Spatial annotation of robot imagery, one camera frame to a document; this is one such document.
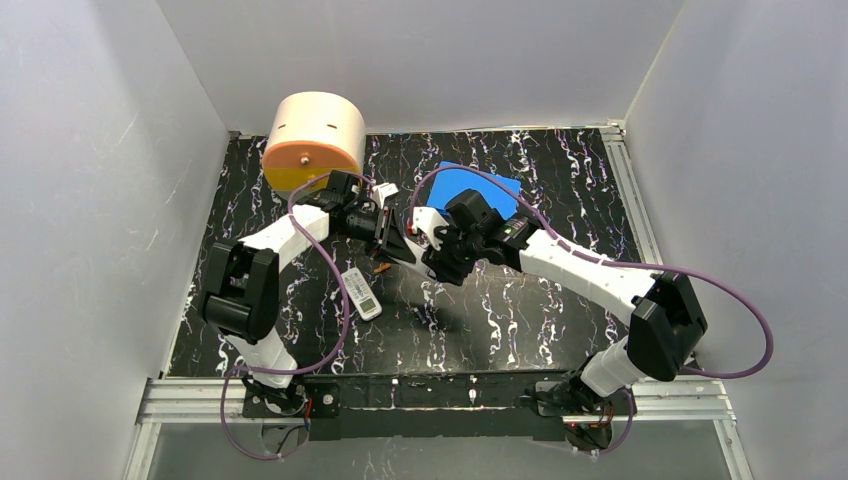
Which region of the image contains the long white remote control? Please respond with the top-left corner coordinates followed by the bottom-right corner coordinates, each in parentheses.
top-left (399, 239), bottom-right (436, 280)

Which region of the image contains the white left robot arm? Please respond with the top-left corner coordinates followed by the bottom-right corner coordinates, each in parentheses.
top-left (198, 170), bottom-right (427, 390)

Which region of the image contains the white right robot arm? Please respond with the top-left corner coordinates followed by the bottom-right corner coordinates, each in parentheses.
top-left (411, 189), bottom-right (708, 402)

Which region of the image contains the small white buttoned remote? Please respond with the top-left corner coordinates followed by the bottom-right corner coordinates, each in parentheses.
top-left (342, 267), bottom-right (382, 322)

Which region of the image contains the blue flat foam pad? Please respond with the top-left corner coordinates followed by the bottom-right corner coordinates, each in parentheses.
top-left (424, 169), bottom-right (518, 219)

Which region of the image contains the dark battery lower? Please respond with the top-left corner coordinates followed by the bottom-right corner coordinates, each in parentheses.
top-left (413, 309), bottom-right (429, 325)

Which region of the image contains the cream cylindrical drum container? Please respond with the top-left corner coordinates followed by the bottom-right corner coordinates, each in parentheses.
top-left (261, 91), bottom-right (366, 197)

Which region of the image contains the black base bar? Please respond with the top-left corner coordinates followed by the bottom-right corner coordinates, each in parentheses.
top-left (299, 370), bottom-right (582, 441)

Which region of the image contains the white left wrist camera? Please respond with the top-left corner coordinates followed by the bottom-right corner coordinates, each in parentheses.
top-left (369, 182), bottom-right (399, 210)

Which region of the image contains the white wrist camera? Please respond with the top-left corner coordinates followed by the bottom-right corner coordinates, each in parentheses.
top-left (408, 206), bottom-right (450, 251)
top-left (369, 182), bottom-right (399, 210)

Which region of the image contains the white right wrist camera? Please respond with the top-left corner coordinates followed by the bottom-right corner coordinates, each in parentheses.
top-left (408, 206), bottom-right (450, 251)

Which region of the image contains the aluminium frame rail right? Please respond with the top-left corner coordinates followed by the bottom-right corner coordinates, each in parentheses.
top-left (599, 123), bottom-right (663, 264)

